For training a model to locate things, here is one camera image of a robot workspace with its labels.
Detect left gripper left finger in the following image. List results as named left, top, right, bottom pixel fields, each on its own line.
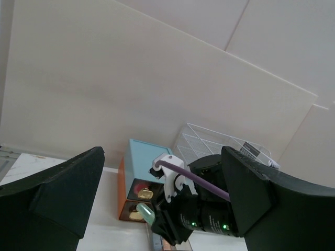
left=1, top=146, right=105, bottom=250

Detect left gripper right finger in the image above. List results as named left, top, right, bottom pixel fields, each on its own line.
left=221, top=146, right=334, bottom=250

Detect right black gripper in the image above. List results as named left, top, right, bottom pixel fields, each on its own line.
left=150, top=182, right=202, bottom=246

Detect green chalk stick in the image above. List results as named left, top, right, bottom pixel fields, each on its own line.
left=136, top=203, right=155, bottom=226

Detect teal mini drawer chest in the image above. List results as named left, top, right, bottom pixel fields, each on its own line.
left=118, top=139, right=172, bottom=222

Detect pink cap bottle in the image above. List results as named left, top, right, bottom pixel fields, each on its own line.
left=133, top=182, right=149, bottom=196

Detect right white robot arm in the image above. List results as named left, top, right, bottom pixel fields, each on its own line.
left=150, top=154, right=239, bottom=245

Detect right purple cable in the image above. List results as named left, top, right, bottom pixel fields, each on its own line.
left=156, top=159, right=232, bottom=202

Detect aluminium frame rail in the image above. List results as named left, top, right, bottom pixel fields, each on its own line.
left=0, top=146, right=21, bottom=180

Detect white wire desk organizer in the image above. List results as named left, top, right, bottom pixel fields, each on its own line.
left=172, top=122, right=272, bottom=168

